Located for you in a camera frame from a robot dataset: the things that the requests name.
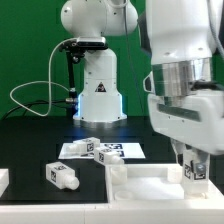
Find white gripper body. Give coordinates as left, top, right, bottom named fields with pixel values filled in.
left=148, top=90, right=224, bottom=155

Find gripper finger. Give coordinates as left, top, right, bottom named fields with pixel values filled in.
left=195, top=150, right=209, bottom=174
left=171, top=139, right=185, bottom=165

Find white square tabletop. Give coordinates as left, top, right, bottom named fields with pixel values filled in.
left=105, top=164, right=224, bottom=202

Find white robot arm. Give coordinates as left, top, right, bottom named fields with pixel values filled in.
left=61, top=0, right=224, bottom=173

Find paper sheet with tags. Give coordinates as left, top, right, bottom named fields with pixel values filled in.
left=58, top=143, right=145, bottom=159

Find white block far left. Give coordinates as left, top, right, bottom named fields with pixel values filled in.
left=0, top=169, right=9, bottom=197

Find white obstacle frame front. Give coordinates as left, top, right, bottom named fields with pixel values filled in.
left=0, top=200, right=224, bottom=224

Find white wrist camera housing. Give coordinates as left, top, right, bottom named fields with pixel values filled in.
left=143, top=72, right=155, bottom=94

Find black camera on stand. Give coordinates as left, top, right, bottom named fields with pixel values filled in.
left=59, top=37, right=108, bottom=117

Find white camera cable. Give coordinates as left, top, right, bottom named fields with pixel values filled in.
left=9, top=37, right=78, bottom=118

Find black cables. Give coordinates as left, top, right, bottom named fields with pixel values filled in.
left=0, top=0, right=145, bottom=122

